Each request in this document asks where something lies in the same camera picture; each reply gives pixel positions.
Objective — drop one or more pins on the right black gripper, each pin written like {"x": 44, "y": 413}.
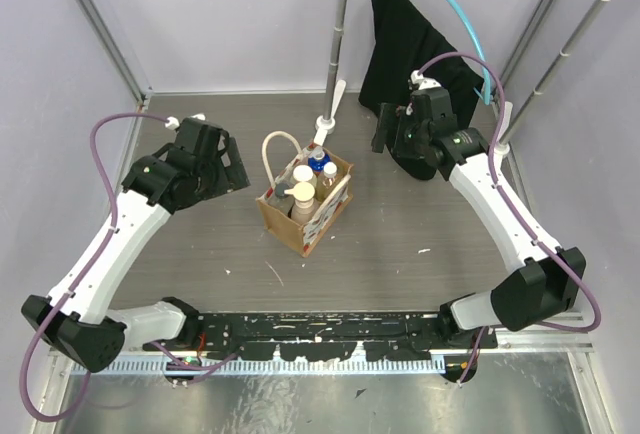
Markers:
{"x": 391, "y": 118}

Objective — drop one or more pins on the orange bottle blue cap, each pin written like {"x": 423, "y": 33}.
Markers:
{"x": 317, "y": 159}

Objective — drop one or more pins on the silver clothes rack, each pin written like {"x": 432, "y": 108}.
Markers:
{"x": 336, "y": 87}

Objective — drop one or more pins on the cream round cap bottle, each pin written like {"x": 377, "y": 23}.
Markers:
{"x": 304, "y": 173}

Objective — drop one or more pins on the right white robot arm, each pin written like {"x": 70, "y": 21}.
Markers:
{"x": 542, "y": 276}

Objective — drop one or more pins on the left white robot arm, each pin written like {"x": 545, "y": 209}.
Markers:
{"x": 75, "y": 317}

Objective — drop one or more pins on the clear amber liquid bottle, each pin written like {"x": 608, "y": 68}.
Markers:
{"x": 326, "y": 181}

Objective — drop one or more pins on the blue clothes hanger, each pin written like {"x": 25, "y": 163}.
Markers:
{"x": 485, "y": 93}

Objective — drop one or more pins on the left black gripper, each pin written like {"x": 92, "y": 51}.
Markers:
{"x": 235, "y": 165}

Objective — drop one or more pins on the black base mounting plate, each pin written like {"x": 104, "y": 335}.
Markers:
{"x": 320, "y": 336}

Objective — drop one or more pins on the beige pump dispenser bottle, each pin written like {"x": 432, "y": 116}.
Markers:
{"x": 305, "y": 203}

